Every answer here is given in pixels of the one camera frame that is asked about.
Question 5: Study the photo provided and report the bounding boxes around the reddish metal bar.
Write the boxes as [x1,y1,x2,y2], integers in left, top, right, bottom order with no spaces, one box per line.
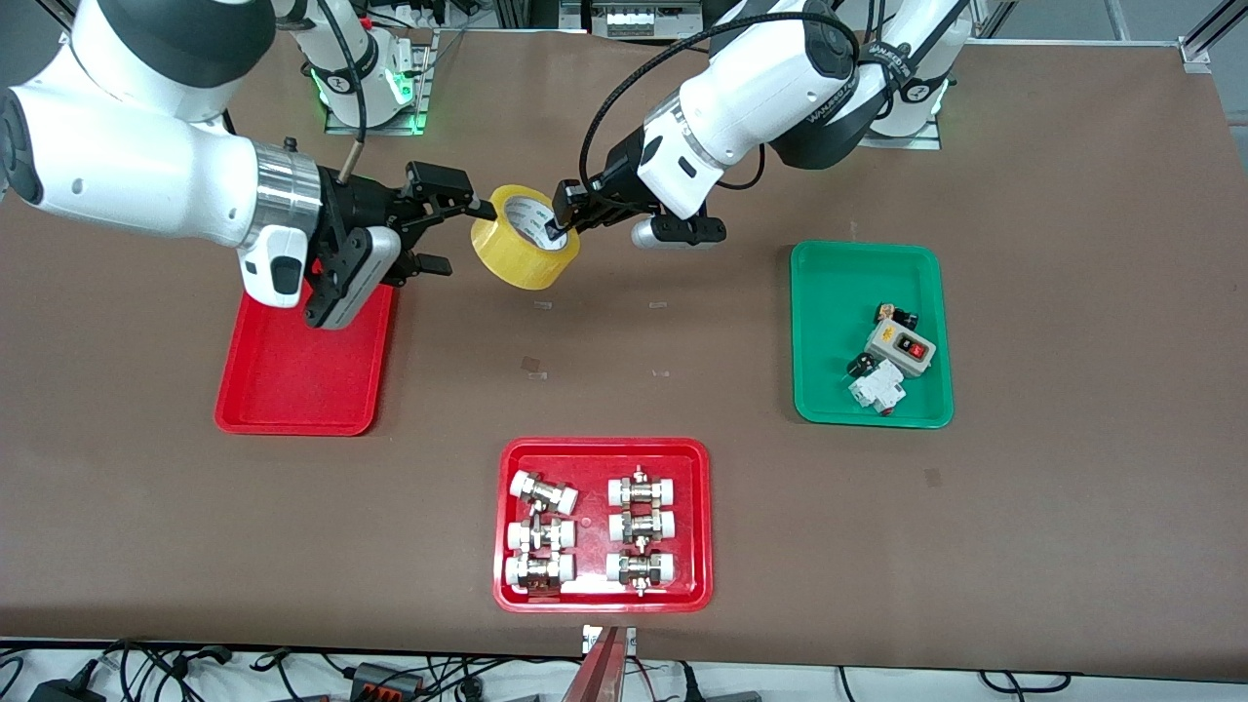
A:
[560,626,626,702]

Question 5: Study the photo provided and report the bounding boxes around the black power adapter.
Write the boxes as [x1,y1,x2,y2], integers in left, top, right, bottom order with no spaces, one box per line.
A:
[27,677,106,702]

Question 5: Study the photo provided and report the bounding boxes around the aluminium frame profile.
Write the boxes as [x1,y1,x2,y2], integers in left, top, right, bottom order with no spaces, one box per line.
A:
[1178,0,1248,76]

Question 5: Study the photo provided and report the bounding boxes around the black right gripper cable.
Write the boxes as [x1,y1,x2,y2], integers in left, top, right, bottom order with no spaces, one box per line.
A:
[310,0,371,185]

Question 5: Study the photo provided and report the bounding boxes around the dark connector block orange tabs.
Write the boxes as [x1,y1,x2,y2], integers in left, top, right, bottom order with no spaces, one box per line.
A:
[349,661,427,699]

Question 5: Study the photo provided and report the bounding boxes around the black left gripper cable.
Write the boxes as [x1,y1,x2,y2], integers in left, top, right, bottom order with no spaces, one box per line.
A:
[579,8,861,198]

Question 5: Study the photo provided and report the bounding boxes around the white metal pipe fitting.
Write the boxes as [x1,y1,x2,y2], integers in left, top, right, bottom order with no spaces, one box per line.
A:
[607,508,679,546]
[508,469,581,516]
[606,464,680,509]
[604,550,679,598]
[503,552,577,597]
[505,516,577,554]

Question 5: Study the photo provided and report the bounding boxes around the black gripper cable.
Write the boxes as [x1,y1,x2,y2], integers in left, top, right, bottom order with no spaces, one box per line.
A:
[310,0,371,185]
[579,8,861,198]

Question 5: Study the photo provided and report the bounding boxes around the small silver bracket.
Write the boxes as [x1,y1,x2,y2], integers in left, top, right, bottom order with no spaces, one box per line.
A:
[582,624,639,657]

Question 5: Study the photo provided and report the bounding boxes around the red tray holding fittings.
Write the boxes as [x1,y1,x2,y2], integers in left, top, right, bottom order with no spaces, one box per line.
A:
[491,437,715,614]

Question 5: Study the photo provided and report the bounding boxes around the empty red plastic tray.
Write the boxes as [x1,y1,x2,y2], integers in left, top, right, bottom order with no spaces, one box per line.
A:
[214,283,399,438]

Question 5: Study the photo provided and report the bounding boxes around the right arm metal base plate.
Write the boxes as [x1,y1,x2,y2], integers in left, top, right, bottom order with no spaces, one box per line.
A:
[324,27,437,137]

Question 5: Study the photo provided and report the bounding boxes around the grey switch box red button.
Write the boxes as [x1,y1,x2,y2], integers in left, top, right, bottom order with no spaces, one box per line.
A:
[863,321,938,379]

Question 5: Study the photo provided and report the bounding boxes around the yellow packing tape roll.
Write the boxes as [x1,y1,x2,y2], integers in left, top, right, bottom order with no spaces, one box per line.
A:
[470,183,582,293]

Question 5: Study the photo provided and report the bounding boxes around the green plastic tray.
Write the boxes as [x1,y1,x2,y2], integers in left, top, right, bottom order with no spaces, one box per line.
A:
[789,240,956,430]

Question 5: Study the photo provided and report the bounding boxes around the grey power strip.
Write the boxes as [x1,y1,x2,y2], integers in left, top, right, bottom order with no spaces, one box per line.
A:
[589,0,705,39]

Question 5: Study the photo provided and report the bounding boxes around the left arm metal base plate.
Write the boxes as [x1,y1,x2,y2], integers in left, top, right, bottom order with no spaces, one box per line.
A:
[858,93,945,151]

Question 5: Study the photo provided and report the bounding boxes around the white circuit breaker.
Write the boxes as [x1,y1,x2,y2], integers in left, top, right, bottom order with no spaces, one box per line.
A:
[846,359,909,413]

